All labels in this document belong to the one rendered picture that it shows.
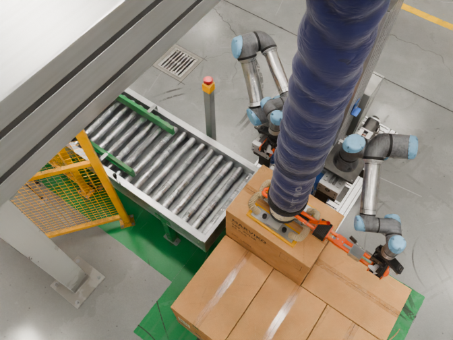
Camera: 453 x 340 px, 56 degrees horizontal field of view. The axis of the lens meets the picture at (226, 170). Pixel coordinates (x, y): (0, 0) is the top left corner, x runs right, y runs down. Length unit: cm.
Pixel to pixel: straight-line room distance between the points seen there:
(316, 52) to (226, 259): 185
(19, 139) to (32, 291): 333
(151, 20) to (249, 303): 248
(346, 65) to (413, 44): 379
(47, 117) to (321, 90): 114
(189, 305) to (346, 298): 101
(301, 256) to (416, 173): 190
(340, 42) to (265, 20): 374
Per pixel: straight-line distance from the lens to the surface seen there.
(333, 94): 147
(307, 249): 254
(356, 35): 129
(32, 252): 278
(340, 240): 245
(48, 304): 364
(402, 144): 217
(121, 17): 43
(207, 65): 453
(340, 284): 295
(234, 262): 290
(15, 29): 43
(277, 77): 250
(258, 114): 258
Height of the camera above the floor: 331
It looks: 61 degrees down
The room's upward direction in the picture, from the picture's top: straight up
